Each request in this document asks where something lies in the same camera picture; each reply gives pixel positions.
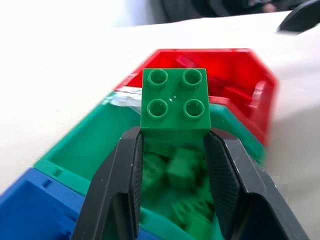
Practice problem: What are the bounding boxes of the blue plastic bin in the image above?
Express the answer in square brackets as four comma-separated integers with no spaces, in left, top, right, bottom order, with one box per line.
[0,166,86,240]

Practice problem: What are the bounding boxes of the green four-stud building block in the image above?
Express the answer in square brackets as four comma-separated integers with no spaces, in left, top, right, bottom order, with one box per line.
[139,67,211,137]

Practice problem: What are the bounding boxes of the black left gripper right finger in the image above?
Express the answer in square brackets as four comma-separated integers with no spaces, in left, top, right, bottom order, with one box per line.
[204,130,310,240]

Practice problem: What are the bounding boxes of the green plastic bin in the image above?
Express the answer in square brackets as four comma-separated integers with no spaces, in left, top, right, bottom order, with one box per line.
[33,91,266,240]

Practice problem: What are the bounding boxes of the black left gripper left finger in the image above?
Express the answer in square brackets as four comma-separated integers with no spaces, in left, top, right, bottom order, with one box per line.
[72,126,146,240]

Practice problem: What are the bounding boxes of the red plastic bin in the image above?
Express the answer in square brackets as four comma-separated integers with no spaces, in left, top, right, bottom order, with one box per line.
[112,48,280,146]

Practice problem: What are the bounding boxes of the black rounded object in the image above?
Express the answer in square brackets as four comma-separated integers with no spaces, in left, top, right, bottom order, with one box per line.
[276,1,320,33]

